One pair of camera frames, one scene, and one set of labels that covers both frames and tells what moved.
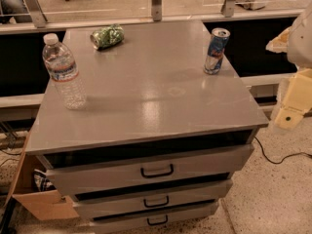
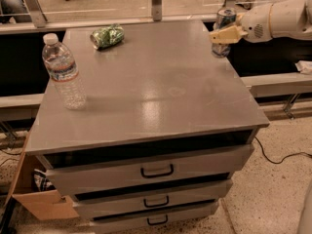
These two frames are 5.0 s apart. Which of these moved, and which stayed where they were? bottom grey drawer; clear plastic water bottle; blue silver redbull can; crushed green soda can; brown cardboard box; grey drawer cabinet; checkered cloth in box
Moved: blue silver redbull can
Stayed: bottom grey drawer; brown cardboard box; crushed green soda can; grey drawer cabinet; clear plastic water bottle; checkered cloth in box
